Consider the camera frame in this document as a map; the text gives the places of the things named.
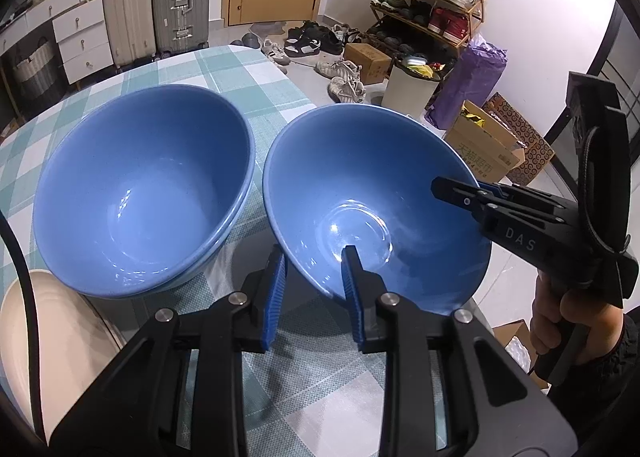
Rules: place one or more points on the teal checked tablecloth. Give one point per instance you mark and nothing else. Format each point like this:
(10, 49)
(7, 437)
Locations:
(300, 387)

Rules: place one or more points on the large cream plate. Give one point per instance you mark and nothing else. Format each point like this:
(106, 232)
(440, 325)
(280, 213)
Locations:
(55, 337)

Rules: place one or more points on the woven laundry basket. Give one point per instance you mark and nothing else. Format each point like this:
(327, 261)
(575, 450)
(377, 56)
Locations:
(35, 72)

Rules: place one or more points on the small plain cardboard box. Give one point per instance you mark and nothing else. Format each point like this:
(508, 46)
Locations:
(367, 62)

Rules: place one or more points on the person's right forearm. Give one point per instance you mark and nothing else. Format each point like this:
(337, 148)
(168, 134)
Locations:
(610, 402)

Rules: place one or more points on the silver suitcase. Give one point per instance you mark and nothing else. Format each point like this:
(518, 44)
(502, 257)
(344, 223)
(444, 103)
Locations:
(180, 2)

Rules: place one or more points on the blue bowl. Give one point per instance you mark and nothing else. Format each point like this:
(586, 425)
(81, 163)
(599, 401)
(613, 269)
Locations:
(140, 187)
(220, 247)
(350, 177)

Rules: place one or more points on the purple bag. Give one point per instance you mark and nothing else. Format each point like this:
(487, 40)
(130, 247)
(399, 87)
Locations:
(470, 82)

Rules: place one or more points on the open cardboard box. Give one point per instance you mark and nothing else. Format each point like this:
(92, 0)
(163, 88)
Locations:
(515, 337)

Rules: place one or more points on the person's right hand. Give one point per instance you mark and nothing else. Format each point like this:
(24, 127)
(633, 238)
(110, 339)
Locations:
(600, 332)

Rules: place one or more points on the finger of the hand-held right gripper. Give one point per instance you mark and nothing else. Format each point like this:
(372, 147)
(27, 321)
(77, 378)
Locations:
(455, 192)
(492, 188)

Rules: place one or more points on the white trash bin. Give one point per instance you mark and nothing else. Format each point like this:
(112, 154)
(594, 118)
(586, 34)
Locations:
(405, 92)

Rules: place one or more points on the scattered sneakers and slippers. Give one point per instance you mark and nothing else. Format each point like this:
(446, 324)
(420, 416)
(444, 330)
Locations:
(305, 44)

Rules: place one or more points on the white drawer desk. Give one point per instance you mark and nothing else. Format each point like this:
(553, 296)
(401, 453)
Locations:
(80, 37)

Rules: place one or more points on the printed cardboard box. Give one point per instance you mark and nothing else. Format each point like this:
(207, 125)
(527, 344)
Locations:
(480, 157)

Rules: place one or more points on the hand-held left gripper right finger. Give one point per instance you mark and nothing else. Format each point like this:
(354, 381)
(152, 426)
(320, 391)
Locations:
(352, 307)

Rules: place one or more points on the circle patterned brown box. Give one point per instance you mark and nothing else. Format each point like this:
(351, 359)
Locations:
(535, 152)

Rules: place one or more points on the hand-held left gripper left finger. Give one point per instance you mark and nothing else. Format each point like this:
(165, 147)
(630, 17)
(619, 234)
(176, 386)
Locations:
(274, 302)

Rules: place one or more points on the white suitcase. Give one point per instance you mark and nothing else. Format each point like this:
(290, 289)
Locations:
(127, 12)

